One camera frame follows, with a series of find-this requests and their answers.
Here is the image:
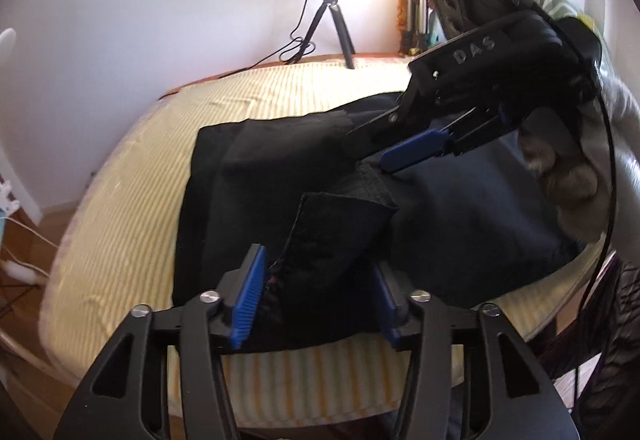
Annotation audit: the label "black ring light cable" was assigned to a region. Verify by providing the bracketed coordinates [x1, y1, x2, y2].
[160, 0, 321, 101]

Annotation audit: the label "black pants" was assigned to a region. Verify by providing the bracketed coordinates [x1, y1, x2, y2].
[172, 92, 591, 353]

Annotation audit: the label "small black tripod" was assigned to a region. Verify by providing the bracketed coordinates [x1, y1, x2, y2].
[300, 0, 357, 70]

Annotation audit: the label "yellow striped bed sheet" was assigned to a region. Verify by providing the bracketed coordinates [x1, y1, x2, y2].
[42, 57, 608, 421]

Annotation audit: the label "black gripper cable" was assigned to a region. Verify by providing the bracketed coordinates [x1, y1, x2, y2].
[515, 0, 617, 421]

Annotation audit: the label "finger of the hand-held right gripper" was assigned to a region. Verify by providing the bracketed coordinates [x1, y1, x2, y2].
[344, 106, 410, 158]
[379, 129, 460, 173]

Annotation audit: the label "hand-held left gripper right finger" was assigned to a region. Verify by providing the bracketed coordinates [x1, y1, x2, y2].
[372, 260, 581, 440]

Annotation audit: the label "folded silver tripod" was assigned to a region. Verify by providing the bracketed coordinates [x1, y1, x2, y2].
[402, 0, 428, 55]

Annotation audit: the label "person's right forearm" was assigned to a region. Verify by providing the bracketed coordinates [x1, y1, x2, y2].
[587, 65, 640, 241]

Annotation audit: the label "person's dark quilted jacket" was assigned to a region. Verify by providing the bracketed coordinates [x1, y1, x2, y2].
[530, 250, 640, 440]

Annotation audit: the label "white power strip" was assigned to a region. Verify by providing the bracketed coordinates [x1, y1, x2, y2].
[0, 260, 51, 286]

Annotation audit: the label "person's right hand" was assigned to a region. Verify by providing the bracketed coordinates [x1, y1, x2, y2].
[517, 105, 613, 243]

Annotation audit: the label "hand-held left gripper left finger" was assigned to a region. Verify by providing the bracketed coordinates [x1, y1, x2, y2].
[52, 244, 268, 440]

